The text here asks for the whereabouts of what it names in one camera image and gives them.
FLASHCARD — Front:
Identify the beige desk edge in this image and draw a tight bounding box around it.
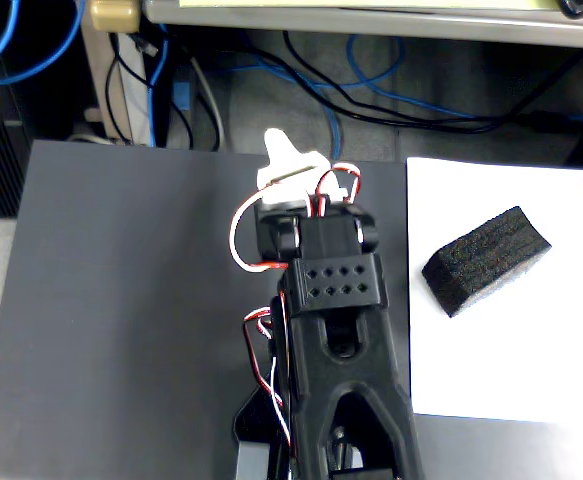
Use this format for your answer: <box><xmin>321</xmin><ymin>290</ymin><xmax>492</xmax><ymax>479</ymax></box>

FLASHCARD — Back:
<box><xmin>143</xmin><ymin>0</ymin><xmax>583</xmax><ymax>51</ymax></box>

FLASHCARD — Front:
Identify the thick blue looped cable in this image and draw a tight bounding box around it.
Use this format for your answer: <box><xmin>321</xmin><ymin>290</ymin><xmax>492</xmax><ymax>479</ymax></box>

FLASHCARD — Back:
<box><xmin>0</xmin><ymin>0</ymin><xmax>88</xmax><ymax>86</ymax></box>

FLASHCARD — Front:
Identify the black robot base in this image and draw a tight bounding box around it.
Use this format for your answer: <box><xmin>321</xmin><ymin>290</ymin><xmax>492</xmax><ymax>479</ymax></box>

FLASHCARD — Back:
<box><xmin>233</xmin><ymin>384</ymin><xmax>297</xmax><ymax>480</ymax></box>

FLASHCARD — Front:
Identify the red white black servo cable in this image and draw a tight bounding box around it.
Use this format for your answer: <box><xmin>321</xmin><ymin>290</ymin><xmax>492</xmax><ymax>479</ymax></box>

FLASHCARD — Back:
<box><xmin>243</xmin><ymin>289</ymin><xmax>293</xmax><ymax>447</ymax></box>

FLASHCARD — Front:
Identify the grey cable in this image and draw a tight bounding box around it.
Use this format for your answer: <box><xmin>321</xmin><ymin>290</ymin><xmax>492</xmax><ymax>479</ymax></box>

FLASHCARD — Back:
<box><xmin>189</xmin><ymin>57</ymin><xmax>227</xmax><ymax>152</ymax></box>

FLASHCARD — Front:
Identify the black foam cube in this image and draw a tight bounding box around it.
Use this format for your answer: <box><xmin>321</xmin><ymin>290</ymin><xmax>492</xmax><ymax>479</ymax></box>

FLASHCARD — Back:
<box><xmin>420</xmin><ymin>205</ymin><xmax>553</xmax><ymax>320</ymax></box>

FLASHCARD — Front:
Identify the thin blue cable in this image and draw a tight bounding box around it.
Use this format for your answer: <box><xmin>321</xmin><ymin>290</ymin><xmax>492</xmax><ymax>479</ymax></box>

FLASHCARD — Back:
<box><xmin>146</xmin><ymin>24</ymin><xmax>172</xmax><ymax>147</ymax></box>

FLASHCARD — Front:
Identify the beige desk side panel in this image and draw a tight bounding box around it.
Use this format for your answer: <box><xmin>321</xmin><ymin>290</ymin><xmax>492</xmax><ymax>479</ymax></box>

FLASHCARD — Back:
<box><xmin>79</xmin><ymin>27</ymin><xmax>158</xmax><ymax>147</ymax></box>

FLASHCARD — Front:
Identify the beige plastic corner cap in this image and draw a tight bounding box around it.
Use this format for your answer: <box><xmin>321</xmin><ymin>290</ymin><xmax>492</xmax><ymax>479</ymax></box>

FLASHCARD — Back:
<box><xmin>89</xmin><ymin>0</ymin><xmax>141</xmax><ymax>34</ymax></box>

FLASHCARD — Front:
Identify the long blue network cable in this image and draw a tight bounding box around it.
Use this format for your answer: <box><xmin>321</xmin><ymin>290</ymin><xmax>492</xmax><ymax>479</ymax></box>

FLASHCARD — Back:
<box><xmin>248</xmin><ymin>34</ymin><xmax>477</xmax><ymax>160</ymax></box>

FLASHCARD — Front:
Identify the red wrist servo cable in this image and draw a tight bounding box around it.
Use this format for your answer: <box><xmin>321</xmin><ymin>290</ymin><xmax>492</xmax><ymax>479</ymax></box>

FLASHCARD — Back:
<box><xmin>310</xmin><ymin>162</ymin><xmax>362</xmax><ymax>217</ymax></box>

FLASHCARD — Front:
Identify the white red looped servo cable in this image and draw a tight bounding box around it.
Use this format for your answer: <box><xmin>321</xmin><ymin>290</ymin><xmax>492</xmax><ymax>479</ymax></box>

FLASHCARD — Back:
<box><xmin>229</xmin><ymin>191</ymin><xmax>292</xmax><ymax>274</ymax></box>

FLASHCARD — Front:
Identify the long black cable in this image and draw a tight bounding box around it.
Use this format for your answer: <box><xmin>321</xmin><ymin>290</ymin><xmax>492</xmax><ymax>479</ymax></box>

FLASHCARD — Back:
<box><xmin>283</xmin><ymin>30</ymin><xmax>583</xmax><ymax>135</ymax></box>
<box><xmin>248</xmin><ymin>47</ymin><xmax>583</xmax><ymax>136</ymax></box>

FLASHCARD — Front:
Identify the white paper sheet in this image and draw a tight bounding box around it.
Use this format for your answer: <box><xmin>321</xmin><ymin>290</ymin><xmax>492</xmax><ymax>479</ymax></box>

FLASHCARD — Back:
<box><xmin>405</xmin><ymin>155</ymin><xmax>583</xmax><ymax>425</ymax></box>

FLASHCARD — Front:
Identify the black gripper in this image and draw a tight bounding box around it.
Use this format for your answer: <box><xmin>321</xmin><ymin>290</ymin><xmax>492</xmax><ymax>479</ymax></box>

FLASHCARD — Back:
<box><xmin>254</xmin><ymin>128</ymin><xmax>379</xmax><ymax>261</ymax></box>

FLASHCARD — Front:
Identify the blue connector block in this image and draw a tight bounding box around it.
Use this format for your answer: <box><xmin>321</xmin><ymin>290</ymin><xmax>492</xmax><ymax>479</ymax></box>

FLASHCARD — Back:
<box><xmin>172</xmin><ymin>82</ymin><xmax>193</xmax><ymax>112</ymax></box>

